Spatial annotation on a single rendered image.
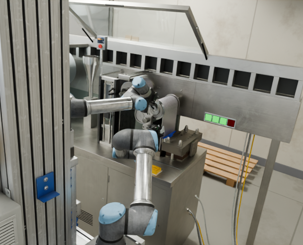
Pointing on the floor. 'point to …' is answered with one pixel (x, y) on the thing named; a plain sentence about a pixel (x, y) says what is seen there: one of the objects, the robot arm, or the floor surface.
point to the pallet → (214, 155)
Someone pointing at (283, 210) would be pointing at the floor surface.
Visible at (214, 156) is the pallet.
